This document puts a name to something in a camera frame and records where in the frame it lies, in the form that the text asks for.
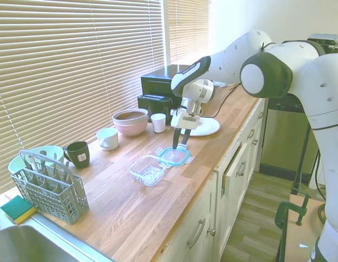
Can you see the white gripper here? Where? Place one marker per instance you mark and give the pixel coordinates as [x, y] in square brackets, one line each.
[186, 121]

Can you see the clear lid with teal seal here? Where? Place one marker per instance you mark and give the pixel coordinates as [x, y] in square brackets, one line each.
[175, 157]

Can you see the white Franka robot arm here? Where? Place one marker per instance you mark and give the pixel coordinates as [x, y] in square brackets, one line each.
[294, 68]

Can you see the clear glass food container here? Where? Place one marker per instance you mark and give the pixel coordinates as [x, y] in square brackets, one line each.
[148, 172]

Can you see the white mug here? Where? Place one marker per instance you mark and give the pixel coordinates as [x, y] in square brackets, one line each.
[158, 124]
[110, 139]

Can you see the white plate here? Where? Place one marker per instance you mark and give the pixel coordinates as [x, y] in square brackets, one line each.
[209, 127]

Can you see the black toaster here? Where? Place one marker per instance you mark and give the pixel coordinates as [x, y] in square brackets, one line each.
[155, 103]

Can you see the pink bowl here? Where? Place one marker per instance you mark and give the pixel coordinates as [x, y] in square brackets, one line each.
[130, 129]

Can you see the white kitchen cabinet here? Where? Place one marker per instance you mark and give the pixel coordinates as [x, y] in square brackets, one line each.
[231, 191]

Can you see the round metal cabinet knob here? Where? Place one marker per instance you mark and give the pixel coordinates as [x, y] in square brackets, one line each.
[255, 142]
[212, 231]

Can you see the stainless steel dishwasher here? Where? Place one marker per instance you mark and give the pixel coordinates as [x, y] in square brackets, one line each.
[283, 142]

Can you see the black mug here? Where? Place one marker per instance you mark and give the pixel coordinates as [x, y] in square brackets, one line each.
[80, 155]

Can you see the narrow beige window blind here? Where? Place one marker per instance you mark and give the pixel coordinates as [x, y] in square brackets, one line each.
[188, 30]

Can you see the wide beige window blind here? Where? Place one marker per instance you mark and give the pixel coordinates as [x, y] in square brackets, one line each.
[76, 68]

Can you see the green screw clamp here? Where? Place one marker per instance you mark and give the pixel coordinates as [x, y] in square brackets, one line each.
[290, 210]

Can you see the grey plastic cutlery basket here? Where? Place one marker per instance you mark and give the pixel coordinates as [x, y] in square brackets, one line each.
[51, 196]

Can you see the wooden mounting board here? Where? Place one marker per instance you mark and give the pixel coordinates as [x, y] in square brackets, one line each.
[302, 234]

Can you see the mint green bowl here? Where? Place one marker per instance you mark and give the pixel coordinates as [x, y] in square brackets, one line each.
[17, 165]

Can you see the green and yellow sponge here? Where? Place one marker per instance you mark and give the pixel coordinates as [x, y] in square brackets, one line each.
[17, 208]

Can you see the stainless steel sink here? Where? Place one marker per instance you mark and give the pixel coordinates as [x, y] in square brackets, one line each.
[35, 245]

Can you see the black camera stand pole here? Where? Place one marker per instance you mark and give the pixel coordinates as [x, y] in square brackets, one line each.
[305, 161]

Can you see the grey camera on stand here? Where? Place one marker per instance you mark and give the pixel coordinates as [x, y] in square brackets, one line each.
[323, 40]

